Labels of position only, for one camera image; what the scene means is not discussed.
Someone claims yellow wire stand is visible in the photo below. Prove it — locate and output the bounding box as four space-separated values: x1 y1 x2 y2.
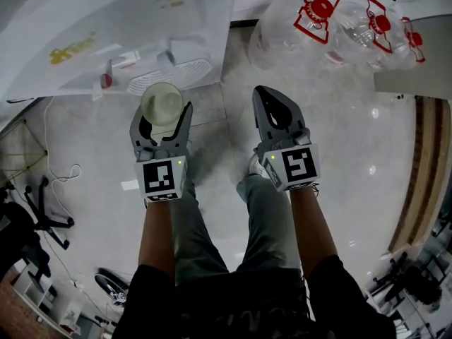
0 117 49 185

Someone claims black office chair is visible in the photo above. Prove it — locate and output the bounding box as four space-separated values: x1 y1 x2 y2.
372 251 444 307
0 176 76 289

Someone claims person's right forearm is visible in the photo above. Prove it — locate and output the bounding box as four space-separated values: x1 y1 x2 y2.
289 184 339 279

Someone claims person's jeans leg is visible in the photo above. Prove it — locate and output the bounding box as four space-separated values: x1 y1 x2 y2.
170 160 230 286
235 173 302 273

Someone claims person's black shirt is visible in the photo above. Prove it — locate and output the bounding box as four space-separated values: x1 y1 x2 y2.
121 254 397 339

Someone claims red water dispenser tap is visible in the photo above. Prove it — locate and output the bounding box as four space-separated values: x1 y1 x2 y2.
92 59 114 102

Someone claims white shelf unit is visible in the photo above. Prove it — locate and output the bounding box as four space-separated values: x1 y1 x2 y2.
13 262 83 333

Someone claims curved wooden panel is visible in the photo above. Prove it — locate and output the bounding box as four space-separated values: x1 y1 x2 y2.
387 95 452 254

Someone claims white water dispenser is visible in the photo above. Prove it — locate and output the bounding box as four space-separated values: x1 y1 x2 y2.
0 0 237 102

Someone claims white drip tray grille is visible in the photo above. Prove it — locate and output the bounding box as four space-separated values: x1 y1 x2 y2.
126 57 213 97

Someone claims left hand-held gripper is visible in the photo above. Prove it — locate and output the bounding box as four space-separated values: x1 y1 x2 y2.
129 101 194 203

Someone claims blue water dispenser tap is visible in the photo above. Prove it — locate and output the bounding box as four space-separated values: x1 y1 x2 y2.
156 40 177 71

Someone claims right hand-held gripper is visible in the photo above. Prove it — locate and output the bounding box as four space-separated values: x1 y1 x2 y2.
251 85 321 193

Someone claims clear water jug red handle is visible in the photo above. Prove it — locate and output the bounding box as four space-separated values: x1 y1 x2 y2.
330 0 402 71
248 0 342 71

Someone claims person's left forearm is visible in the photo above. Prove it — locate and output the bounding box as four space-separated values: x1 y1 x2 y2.
137 196 177 279

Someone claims translucent plastic cup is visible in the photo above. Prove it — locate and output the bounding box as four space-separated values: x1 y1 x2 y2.
140 81 185 127

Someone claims person's white right shoe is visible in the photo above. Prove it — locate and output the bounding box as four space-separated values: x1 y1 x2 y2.
248 153 266 178

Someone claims black round wheel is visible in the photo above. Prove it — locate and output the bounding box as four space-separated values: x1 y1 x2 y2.
93 267 131 307

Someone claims person's left jeans leg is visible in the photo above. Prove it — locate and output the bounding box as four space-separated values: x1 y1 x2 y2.
170 160 230 286

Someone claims person's right jeans leg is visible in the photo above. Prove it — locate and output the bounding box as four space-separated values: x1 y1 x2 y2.
235 173 302 273

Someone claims white cable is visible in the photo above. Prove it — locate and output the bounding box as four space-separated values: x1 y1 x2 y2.
43 95 83 225

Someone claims grey table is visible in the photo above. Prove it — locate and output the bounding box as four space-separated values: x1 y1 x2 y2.
373 13 452 102

